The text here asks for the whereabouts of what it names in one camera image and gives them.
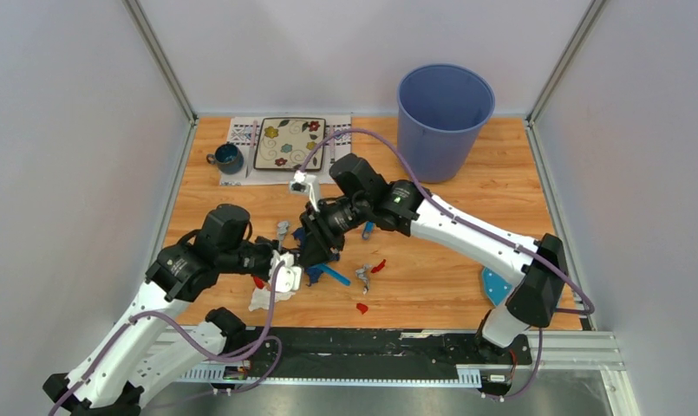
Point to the blue plastic dustpan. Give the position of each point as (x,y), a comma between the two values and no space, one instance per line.
(367,230)

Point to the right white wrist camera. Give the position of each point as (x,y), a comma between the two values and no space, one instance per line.
(308,185)

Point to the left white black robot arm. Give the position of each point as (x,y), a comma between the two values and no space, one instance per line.
(147,349)

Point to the dark blue paper scrap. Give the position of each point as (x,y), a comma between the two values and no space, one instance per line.
(299,235)
(314,274)

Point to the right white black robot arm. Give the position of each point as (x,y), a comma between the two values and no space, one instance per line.
(535,268)

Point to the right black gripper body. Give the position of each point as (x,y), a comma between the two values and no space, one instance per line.
(335,220)

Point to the blue dotted plate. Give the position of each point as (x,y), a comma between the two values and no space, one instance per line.
(495,287)

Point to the silver table knife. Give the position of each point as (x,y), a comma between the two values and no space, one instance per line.
(252,146)

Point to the patterned white placemat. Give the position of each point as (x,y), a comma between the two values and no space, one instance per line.
(239,135)

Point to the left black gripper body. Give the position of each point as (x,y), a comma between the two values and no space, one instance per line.
(255,257)

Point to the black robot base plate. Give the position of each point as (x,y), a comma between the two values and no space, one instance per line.
(365,354)

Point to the square floral ceramic plate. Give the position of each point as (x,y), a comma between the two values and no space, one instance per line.
(284,144)

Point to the white paper scrap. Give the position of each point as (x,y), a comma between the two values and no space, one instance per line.
(261,298)

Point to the blue plastic waste bin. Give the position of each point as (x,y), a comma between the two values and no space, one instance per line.
(441,111)

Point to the silver fork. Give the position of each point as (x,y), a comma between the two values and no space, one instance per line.
(332,145)

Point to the blue hand brush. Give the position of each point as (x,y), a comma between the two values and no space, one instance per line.
(333,273)

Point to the dark blue ceramic mug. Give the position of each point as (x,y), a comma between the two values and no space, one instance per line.
(227,158)

